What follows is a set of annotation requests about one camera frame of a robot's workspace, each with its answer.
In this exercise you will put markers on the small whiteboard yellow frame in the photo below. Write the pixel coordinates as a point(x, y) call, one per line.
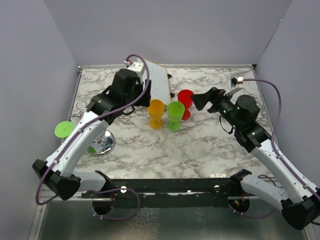
point(159, 82)

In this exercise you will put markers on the yellow wine glass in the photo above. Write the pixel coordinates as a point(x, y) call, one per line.
point(155, 112)

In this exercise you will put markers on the green wine glass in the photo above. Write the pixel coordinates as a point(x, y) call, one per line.
point(175, 112)
point(63, 130)

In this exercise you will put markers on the red wine glass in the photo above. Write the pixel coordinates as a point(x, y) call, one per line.
point(184, 97)

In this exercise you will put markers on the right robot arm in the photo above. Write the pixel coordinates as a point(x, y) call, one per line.
point(299, 199)

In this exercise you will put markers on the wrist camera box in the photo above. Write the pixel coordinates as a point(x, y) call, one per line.
point(137, 67)
point(235, 85)

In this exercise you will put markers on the chrome wine glass rack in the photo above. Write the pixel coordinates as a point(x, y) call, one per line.
point(103, 144)

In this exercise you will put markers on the black front mounting rail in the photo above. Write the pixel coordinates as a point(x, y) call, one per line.
point(170, 193)

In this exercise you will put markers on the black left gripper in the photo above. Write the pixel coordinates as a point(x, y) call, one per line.
point(144, 100)

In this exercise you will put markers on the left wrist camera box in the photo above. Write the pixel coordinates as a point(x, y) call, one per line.
point(137, 67)

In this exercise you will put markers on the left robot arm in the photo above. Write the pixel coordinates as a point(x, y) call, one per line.
point(127, 90)

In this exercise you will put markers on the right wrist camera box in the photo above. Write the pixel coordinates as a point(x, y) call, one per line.
point(235, 85)

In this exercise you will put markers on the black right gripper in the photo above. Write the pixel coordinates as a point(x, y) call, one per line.
point(200, 100)

